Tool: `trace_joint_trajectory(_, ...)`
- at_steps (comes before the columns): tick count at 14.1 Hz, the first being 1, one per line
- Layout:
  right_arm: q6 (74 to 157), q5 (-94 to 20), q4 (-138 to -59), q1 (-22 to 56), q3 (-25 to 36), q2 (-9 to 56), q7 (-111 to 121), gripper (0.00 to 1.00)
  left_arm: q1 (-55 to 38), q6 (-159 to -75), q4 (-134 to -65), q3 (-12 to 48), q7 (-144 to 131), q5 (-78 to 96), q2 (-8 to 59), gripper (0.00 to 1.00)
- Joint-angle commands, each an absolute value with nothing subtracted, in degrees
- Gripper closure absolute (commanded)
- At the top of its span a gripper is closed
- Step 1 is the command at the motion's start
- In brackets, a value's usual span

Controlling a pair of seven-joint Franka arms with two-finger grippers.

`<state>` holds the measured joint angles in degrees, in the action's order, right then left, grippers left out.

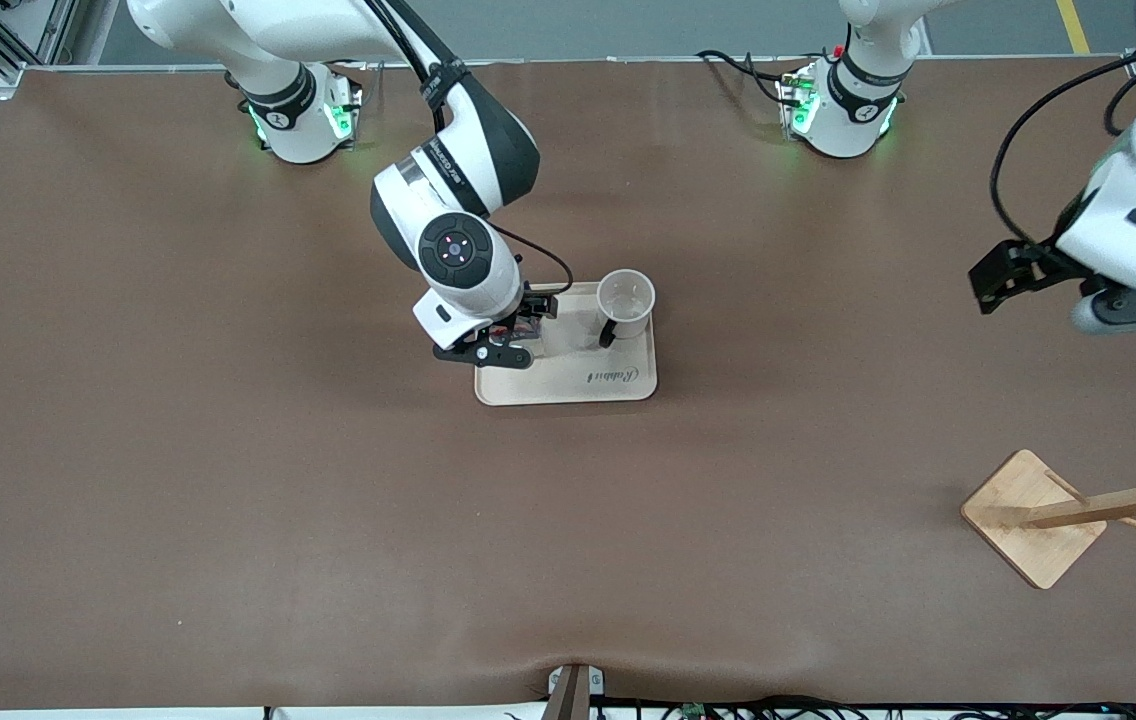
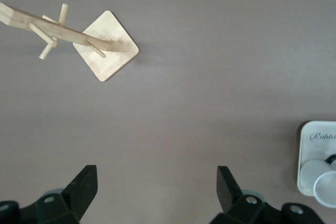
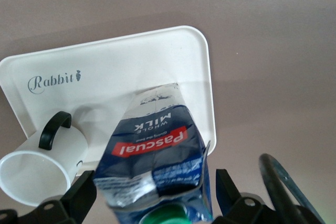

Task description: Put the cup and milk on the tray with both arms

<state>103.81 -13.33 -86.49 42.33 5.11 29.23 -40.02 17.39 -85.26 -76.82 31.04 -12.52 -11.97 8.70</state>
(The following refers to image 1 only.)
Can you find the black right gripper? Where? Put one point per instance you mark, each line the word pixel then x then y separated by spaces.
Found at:
pixel 529 312

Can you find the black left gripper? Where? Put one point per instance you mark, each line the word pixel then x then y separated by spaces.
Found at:
pixel 1041 260

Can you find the blue milk carton green cap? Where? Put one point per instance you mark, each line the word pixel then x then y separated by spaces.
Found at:
pixel 500 332

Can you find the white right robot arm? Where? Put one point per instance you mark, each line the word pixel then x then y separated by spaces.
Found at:
pixel 468 260

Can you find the beige plastic tray bear print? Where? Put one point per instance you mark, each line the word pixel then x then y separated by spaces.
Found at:
pixel 578 385

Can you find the wooden cup stand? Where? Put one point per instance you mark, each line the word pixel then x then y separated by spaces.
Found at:
pixel 1028 515

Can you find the metal table edge bracket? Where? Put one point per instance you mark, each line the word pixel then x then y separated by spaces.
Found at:
pixel 573 690

